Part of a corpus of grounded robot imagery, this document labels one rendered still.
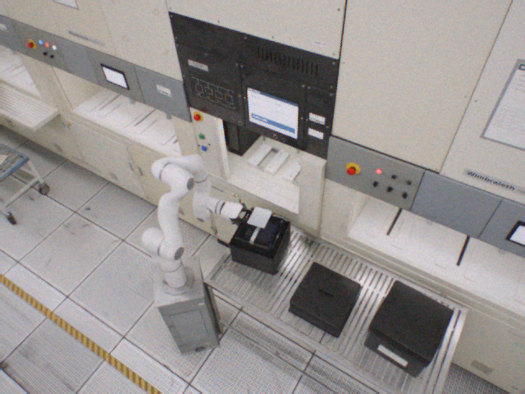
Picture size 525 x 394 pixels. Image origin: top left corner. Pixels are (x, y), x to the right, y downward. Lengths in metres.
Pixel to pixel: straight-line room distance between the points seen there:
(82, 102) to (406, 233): 2.66
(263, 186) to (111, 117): 1.41
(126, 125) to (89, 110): 0.39
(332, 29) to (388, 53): 0.22
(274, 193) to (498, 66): 1.51
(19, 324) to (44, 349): 0.31
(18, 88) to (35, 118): 0.46
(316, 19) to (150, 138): 1.82
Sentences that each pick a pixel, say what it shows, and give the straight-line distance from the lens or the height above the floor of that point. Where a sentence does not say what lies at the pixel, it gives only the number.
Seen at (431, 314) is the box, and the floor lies 1.01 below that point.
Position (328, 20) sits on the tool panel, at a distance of 1.69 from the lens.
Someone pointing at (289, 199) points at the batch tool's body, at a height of 0.87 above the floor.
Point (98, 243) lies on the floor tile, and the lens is 3.77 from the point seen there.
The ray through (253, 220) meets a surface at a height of 1.08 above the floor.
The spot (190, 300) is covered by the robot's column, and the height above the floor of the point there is 0.74.
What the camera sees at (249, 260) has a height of 0.84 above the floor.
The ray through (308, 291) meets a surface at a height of 0.86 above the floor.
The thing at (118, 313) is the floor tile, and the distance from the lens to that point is 3.37.
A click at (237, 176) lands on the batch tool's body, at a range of 2.75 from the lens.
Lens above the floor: 2.87
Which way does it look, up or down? 49 degrees down
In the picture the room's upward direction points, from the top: 5 degrees counter-clockwise
